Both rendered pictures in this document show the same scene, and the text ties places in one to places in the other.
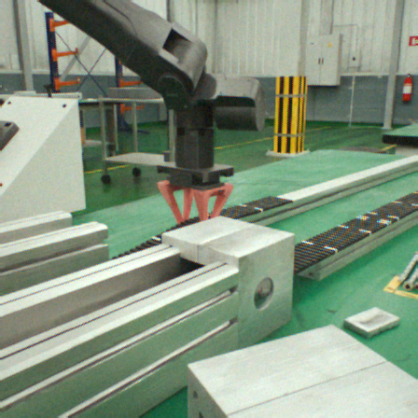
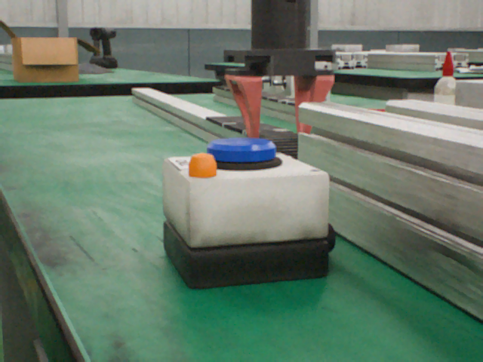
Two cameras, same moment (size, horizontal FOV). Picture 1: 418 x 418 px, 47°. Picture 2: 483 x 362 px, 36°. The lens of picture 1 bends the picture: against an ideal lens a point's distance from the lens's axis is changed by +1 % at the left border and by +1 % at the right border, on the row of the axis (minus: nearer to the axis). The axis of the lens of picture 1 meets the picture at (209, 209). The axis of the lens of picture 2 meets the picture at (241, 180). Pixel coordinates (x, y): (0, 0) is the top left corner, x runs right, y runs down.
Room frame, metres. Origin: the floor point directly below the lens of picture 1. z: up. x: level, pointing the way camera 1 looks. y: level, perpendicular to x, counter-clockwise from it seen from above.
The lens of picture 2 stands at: (0.33, 0.69, 0.91)
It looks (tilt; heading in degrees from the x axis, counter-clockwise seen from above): 11 degrees down; 302
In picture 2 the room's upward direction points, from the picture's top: straight up
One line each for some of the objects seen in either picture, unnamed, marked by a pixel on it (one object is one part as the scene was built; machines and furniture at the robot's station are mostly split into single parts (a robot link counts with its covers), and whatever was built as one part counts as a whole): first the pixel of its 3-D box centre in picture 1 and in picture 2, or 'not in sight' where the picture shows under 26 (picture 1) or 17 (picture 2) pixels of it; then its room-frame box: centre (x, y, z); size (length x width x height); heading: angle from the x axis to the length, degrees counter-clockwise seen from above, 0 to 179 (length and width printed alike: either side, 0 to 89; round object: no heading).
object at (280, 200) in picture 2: not in sight; (254, 210); (0.54, 0.32, 0.81); 0.10 x 0.08 x 0.06; 48
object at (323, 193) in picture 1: (344, 186); (183, 113); (1.05, -0.31, 0.79); 0.96 x 0.04 x 0.03; 138
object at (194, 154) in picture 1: (194, 152); (278, 30); (0.69, 0.02, 0.92); 0.10 x 0.07 x 0.07; 48
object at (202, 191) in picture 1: (201, 202); (290, 100); (0.68, 0.01, 0.85); 0.07 x 0.07 x 0.09; 48
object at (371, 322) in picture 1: (371, 322); not in sight; (0.44, -0.17, 0.78); 0.05 x 0.03 x 0.01; 124
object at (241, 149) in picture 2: not in sight; (241, 157); (0.55, 0.33, 0.84); 0.04 x 0.04 x 0.02
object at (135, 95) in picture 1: (155, 135); not in sight; (4.83, 0.54, 0.50); 1.03 x 0.55 x 1.01; 59
